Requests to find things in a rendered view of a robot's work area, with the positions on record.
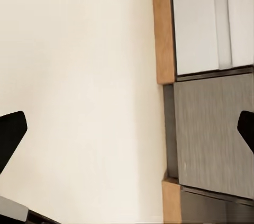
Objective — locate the cabinet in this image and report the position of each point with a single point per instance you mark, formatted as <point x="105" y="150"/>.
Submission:
<point x="200" y="206"/>

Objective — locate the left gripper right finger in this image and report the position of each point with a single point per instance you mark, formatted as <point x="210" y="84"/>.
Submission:
<point x="246" y="127"/>

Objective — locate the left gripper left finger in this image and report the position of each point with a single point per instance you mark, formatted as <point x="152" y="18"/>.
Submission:
<point x="13" y="127"/>

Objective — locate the fridge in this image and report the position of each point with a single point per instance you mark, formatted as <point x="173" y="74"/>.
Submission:
<point x="213" y="35"/>

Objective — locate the dishwasher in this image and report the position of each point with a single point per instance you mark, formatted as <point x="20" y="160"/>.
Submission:
<point x="204" y="146"/>

